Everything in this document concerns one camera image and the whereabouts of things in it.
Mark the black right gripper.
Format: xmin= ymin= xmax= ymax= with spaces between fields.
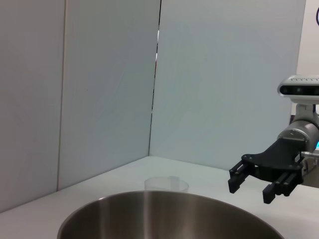
xmin=227 ymin=137 xmax=310 ymax=205

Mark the clear plastic measuring cup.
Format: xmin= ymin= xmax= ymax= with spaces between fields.
xmin=144 ymin=175 xmax=189 ymax=194

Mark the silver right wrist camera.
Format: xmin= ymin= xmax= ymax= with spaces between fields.
xmin=277 ymin=74 xmax=319 ymax=118

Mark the stainless steel mixing bowl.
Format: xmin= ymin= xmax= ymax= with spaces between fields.
xmin=56 ymin=190 xmax=286 ymax=239

